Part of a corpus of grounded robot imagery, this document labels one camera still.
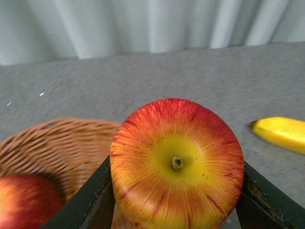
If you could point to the red yellow apple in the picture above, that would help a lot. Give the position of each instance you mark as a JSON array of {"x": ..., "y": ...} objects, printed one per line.
[{"x": 176, "y": 165}]

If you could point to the brown wicker basket left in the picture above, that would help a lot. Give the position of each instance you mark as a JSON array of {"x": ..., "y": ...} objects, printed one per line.
[{"x": 65, "y": 151}]

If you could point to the yellow banana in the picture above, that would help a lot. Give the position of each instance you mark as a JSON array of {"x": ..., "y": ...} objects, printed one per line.
[{"x": 283, "y": 132}]

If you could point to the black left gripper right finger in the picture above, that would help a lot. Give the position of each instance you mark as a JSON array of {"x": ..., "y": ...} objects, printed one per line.
[{"x": 263, "y": 206}]

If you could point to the red apple front in basket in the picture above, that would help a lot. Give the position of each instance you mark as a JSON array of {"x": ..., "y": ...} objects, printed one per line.
[{"x": 27, "y": 201}]

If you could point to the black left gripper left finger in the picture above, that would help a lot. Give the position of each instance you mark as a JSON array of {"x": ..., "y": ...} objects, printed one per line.
[{"x": 92, "y": 206}]

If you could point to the white pleated curtain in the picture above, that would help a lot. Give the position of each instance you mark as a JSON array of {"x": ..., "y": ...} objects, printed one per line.
[{"x": 47, "y": 30}]

